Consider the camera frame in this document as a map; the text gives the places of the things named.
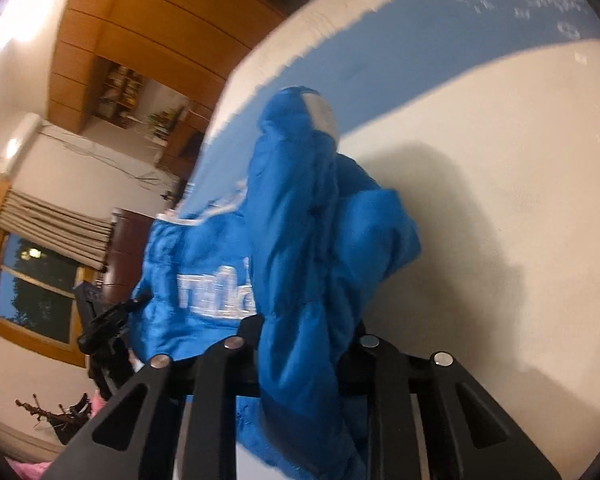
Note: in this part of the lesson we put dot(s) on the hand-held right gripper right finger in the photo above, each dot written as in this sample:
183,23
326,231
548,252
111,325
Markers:
390,410

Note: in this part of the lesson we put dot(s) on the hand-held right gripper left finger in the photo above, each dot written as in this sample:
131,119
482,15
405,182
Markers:
215,400

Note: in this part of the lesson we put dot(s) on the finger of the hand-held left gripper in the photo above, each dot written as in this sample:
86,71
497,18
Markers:
87,296
115,316

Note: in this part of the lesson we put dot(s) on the blue puffer jacket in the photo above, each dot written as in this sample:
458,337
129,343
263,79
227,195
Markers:
290,260

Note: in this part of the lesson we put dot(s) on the wooden framed window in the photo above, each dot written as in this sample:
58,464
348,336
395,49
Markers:
35,290

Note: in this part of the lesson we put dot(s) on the dark wooden cabinet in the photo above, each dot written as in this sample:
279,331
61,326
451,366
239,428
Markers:
127,242

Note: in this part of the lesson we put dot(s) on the dark ship model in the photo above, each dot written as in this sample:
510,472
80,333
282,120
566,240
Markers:
55,414

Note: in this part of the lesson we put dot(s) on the grey window blind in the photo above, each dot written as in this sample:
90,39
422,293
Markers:
55,225

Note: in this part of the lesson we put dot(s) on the pink fluffy cloth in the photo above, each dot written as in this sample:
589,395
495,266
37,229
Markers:
25,467

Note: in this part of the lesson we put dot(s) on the white air conditioner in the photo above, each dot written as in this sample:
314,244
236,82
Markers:
20,145

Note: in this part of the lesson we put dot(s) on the wooden desk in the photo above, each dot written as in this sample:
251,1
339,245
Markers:
182,137

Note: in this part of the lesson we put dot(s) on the green potted plant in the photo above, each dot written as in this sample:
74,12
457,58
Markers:
162,121

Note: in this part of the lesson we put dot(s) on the blue white printed bed sheet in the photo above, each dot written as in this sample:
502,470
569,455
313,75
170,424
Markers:
480,185

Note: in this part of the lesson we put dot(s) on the wooden wardrobe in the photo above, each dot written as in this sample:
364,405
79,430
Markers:
130,20

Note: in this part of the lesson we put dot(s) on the wooden wall shelf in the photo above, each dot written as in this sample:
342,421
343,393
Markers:
120,87

